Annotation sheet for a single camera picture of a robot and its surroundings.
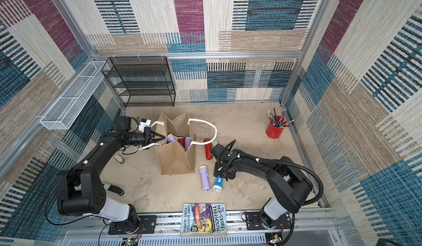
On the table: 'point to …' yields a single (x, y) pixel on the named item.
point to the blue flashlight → (217, 186)
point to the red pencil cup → (275, 128)
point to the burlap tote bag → (173, 160)
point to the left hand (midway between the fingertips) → (164, 137)
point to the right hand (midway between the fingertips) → (222, 177)
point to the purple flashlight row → (204, 178)
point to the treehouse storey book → (204, 219)
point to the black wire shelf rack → (142, 81)
